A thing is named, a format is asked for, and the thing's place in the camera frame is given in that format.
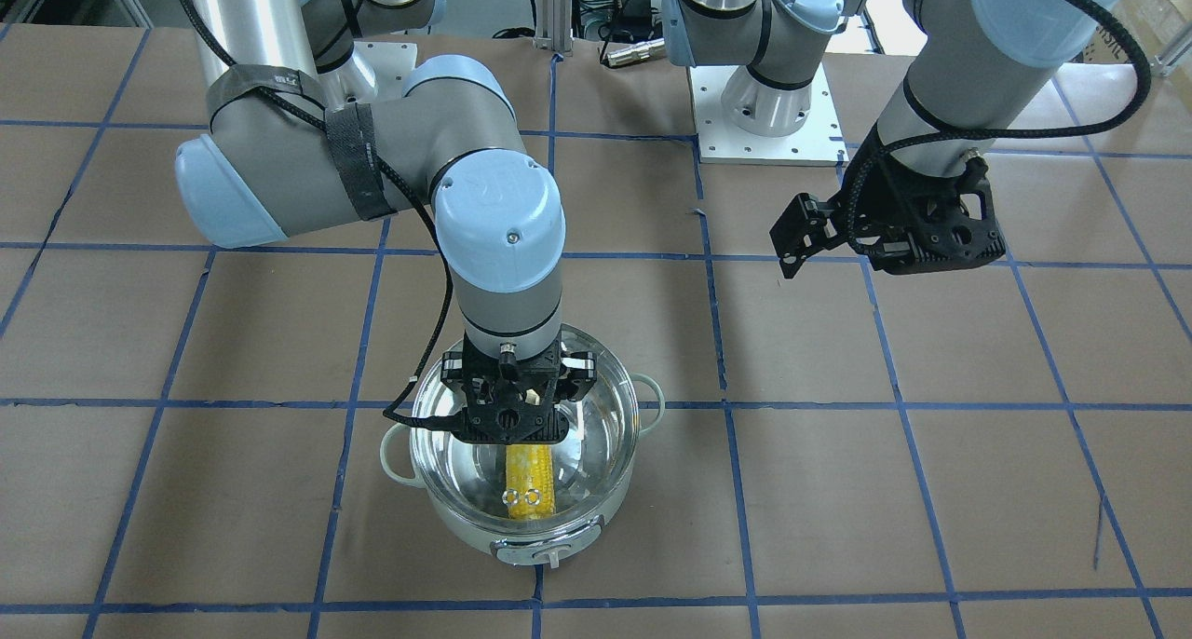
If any yellow corn cob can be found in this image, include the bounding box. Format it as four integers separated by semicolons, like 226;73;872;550
501;443;555;521

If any pale green cooking pot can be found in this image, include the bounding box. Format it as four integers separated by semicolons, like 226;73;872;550
379;324;668;566

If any cardboard box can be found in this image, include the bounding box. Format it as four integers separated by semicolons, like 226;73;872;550
1073;0;1191;63

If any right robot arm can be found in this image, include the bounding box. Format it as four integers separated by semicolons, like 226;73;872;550
175;0;597;445

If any silver metal connector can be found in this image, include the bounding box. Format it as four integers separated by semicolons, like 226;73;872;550
601;39;668;69

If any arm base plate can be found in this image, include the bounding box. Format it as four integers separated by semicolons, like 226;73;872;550
690;66;848;165
344;41;418;103

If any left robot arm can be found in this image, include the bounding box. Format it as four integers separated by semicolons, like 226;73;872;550
662;0;1151;279

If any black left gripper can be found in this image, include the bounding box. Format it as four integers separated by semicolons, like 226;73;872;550
769;151;1006;279

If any glass pot lid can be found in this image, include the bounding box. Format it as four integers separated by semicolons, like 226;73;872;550
410;325;640;536

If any aluminium frame post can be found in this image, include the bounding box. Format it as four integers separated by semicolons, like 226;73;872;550
533;0;575;58

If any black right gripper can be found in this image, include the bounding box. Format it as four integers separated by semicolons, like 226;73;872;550
440;339;597;443

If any black power brick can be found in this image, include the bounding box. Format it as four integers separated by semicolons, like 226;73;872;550
613;0;653;27

